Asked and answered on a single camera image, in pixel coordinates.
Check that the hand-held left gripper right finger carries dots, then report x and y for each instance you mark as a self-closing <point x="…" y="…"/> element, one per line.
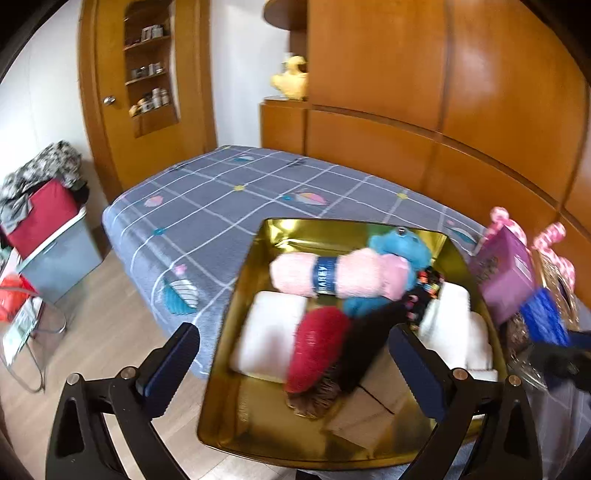
<point x="415" y="374"/>

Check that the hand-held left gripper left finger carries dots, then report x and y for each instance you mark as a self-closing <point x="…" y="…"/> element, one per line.
<point x="168" y="369"/>

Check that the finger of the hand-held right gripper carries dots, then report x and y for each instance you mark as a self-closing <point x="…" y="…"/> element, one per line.
<point x="572" y="355"/>

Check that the blue tissue packet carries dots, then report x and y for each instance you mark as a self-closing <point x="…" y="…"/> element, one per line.
<point x="545" y="314"/>

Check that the cream sock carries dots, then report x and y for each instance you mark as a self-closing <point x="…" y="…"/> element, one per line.
<point x="360" y="415"/>

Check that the brown yarn skein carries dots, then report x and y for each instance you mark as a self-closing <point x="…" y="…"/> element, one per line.
<point x="316" y="397"/>

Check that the red yarn skein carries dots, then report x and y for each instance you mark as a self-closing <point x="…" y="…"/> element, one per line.
<point x="314" y="346"/>

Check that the gold metal tray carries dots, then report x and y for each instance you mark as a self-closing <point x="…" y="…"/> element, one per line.
<point x="277" y="429"/>

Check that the blue plush toy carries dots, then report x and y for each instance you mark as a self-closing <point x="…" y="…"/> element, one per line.
<point x="401" y="249"/>

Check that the pink yarn skein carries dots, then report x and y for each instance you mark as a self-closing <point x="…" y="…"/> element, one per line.
<point x="295" y="274"/>

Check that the white folded towel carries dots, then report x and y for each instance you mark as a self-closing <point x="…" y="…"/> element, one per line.
<point x="268" y="332"/>
<point x="450" y="314"/>

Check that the silver embossed tissue box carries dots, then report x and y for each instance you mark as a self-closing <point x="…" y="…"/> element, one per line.
<point x="556" y="281"/>

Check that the purple cardboard box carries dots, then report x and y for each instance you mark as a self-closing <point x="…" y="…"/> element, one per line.
<point x="503" y="277"/>

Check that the pink spotted plush toy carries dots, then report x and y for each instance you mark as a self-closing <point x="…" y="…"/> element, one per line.
<point x="551" y="235"/>

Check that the grey storage bin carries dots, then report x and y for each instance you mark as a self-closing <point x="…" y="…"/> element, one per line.
<point x="64" y="263"/>

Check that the grey checked bed blanket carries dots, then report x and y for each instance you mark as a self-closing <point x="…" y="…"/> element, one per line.
<point x="207" y="207"/>

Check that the red plastic bag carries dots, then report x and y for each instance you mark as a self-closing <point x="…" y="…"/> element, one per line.
<point x="14" y="295"/>

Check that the red fabric bag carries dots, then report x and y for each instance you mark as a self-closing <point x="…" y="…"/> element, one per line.
<point x="41" y="217"/>

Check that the patterned cloth pile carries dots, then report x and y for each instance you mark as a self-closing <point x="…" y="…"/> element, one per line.
<point x="51" y="161"/>

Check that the group of small jars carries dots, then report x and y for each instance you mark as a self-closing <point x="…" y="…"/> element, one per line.
<point x="154" y="99"/>

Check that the metal door knob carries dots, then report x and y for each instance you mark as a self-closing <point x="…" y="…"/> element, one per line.
<point x="109" y="100"/>

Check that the wooden wardrobe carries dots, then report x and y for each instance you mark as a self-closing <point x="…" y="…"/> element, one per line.
<point x="461" y="92"/>

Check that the yellow plush duck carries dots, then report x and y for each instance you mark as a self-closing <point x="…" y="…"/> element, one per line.
<point x="291" y="78"/>

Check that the wooden door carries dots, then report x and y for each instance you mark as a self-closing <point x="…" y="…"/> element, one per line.
<point x="106" y="55"/>

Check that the metal frame chair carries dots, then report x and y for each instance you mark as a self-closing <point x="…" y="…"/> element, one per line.
<point x="44" y="332"/>

